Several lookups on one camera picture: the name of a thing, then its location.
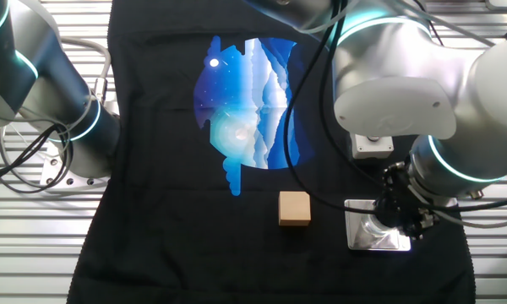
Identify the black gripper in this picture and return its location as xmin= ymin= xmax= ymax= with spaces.
xmin=382 ymin=161 xmax=441 ymax=241

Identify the clear glass jar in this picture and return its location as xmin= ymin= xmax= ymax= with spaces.
xmin=361 ymin=214 xmax=392 ymax=238

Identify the white box with red button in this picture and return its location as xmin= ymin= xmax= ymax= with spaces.
xmin=351 ymin=133 xmax=395 ymax=160

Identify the silver digital scale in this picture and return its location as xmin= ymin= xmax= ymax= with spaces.
xmin=343 ymin=198 xmax=412 ymax=252

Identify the light wooden cube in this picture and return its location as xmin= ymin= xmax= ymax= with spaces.
xmin=278 ymin=190 xmax=312 ymax=227

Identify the black cloth with blue print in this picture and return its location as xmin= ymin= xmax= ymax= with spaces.
xmin=66 ymin=0 xmax=477 ymax=304

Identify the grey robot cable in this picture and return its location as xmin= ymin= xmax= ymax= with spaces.
xmin=409 ymin=185 xmax=507 ymax=229

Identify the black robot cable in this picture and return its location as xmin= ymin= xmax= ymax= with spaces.
xmin=318 ymin=0 xmax=507 ymax=212
xmin=281 ymin=0 xmax=381 ymax=216

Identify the black cable bundle at base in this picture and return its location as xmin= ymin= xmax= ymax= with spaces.
xmin=0 ymin=120 xmax=75 ymax=195

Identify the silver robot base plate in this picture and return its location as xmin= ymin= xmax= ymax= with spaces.
xmin=40 ymin=147 xmax=111 ymax=189

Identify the grey cable with metal connector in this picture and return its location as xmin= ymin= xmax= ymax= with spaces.
xmin=57 ymin=35 xmax=112 ymax=106

